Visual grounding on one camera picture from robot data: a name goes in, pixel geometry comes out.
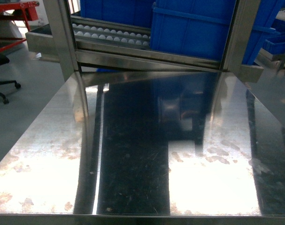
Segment stainless steel roller rack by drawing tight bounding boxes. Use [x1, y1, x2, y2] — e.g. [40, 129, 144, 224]
[25, 0, 265, 83]

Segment red metal frame table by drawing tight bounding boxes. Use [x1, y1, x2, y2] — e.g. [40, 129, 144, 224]
[0, 0, 40, 53]

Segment black office chair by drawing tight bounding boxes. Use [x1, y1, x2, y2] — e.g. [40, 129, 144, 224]
[0, 52, 22, 105]

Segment blue bin behind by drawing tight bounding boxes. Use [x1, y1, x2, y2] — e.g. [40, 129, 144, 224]
[80, 0, 154, 28]

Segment large blue bin front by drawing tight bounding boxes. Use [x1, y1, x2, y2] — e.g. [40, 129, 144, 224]
[150, 0, 284, 65]

